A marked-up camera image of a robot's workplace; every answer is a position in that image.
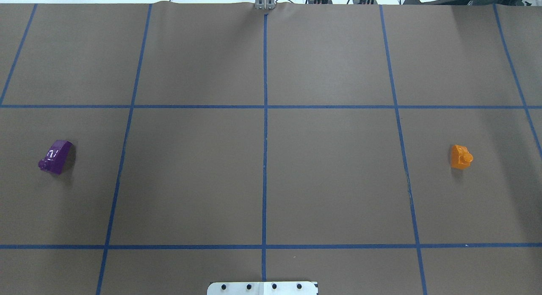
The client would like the orange trapezoid block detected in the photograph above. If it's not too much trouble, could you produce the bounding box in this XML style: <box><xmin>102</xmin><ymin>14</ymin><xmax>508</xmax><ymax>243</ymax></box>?
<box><xmin>450</xmin><ymin>144</ymin><xmax>474</xmax><ymax>170</ymax></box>

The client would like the purple trapezoid block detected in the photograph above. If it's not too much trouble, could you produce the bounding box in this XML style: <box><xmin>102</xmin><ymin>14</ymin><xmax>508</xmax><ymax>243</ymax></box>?
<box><xmin>38</xmin><ymin>140</ymin><xmax>73</xmax><ymax>175</ymax></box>

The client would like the aluminium frame post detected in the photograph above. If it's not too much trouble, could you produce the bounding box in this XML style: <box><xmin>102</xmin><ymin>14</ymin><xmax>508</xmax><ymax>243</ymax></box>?
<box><xmin>255</xmin><ymin>0</ymin><xmax>276</xmax><ymax>10</ymax></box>

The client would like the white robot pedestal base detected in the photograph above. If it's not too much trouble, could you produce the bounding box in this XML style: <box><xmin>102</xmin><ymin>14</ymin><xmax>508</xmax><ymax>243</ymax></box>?
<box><xmin>207</xmin><ymin>281</ymin><xmax>319</xmax><ymax>295</ymax></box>

